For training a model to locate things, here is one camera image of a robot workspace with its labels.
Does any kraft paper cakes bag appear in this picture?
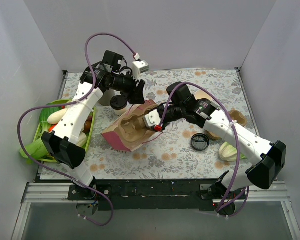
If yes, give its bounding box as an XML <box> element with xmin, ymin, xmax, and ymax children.
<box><xmin>101</xmin><ymin>99</ymin><xmax>156</xmax><ymax>152</ymax></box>

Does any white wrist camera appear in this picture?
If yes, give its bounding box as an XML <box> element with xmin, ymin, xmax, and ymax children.
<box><xmin>143</xmin><ymin>109</ymin><xmax>162</xmax><ymax>132</ymax></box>
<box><xmin>131</xmin><ymin>53</ymin><xmax>150</xmax><ymax>79</ymax></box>

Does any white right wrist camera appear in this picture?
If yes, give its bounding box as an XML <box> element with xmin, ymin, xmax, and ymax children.
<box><xmin>143</xmin><ymin>109</ymin><xmax>162</xmax><ymax>132</ymax></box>

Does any white radish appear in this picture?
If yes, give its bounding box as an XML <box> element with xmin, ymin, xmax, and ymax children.
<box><xmin>47</xmin><ymin>108</ymin><xmax>68</xmax><ymax>125</ymax></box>

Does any black plastic cup lid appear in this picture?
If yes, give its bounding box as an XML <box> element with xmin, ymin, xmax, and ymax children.
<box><xmin>110</xmin><ymin>95</ymin><xmax>128</xmax><ymax>110</ymax></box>

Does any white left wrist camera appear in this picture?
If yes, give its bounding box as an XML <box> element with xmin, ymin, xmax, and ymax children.
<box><xmin>131</xmin><ymin>53</ymin><xmax>150</xmax><ymax>79</ymax></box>

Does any green white cabbage on table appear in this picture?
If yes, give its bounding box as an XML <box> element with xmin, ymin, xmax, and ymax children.
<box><xmin>218</xmin><ymin>142</ymin><xmax>237</xmax><ymax>163</ymax></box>

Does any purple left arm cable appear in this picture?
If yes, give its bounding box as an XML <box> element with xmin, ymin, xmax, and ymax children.
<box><xmin>16</xmin><ymin>33</ymin><xmax>141</xmax><ymax>227</ymax></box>

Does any white paper coffee cup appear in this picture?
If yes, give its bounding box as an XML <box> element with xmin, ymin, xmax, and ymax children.
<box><xmin>110</xmin><ymin>95</ymin><xmax>128</xmax><ymax>116</ymax></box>

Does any brown cardboard cup carrier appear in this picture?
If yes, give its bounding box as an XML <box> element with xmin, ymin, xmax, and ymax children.
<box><xmin>205</xmin><ymin>108</ymin><xmax>247</xmax><ymax>141</ymax></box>

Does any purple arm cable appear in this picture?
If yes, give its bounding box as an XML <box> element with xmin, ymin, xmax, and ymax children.
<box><xmin>158</xmin><ymin>81</ymin><xmax>250</xmax><ymax>218</ymax></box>
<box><xmin>16</xmin><ymin>33</ymin><xmax>141</xmax><ymax>227</ymax></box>

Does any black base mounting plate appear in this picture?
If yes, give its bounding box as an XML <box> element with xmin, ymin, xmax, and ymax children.
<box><xmin>67</xmin><ymin>179</ymin><xmax>247</xmax><ymax>211</ymax></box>

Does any stack of white paper cups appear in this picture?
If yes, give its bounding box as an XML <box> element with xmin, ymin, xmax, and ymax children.
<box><xmin>194</xmin><ymin>90</ymin><xmax>213</xmax><ymax>101</ymax></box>

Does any long green napa cabbage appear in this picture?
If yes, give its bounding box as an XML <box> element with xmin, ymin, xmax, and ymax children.
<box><xmin>25</xmin><ymin>138</ymin><xmax>49</xmax><ymax>161</ymax></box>

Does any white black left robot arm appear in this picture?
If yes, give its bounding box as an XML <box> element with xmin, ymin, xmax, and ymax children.
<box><xmin>41</xmin><ymin>50</ymin><xmax>149</xmax><ymax>200</ymax></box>

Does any green plastic tray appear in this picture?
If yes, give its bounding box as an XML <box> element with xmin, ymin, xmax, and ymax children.
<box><xmin>33</xmin><ymin>106</ymin><xmax>96</xmax><ymax>163</ymax></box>

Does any aluminium frame rail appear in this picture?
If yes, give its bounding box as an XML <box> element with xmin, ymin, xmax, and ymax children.
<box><xmin>21</xmin><ymin>181</ymin><xmax>291</xmax><ymax>203</ymax></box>

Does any green bok choy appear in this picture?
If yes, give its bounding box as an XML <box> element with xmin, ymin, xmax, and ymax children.
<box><xmin>39</xmin><ymin>107</ymin><xmax>62</xmax><ymax>135</ymax></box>

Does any grey straw holder cup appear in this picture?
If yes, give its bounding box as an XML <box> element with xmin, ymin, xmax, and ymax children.
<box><xmin>98</xmin><ymin>89</ymin><xmax>116</xmax><ymax>107</ymax></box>

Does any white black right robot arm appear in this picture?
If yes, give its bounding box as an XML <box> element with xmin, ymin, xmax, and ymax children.
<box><xmin>155</xmin><ymin>82</ymin><xmax>287</xmax><ymax>199</ymax></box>

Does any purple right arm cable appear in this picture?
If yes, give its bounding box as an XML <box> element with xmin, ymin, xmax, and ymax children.
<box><xmin>158</xmin><ymin>81</ymin><xmax>250</xmax><ymax>218</ymax></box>

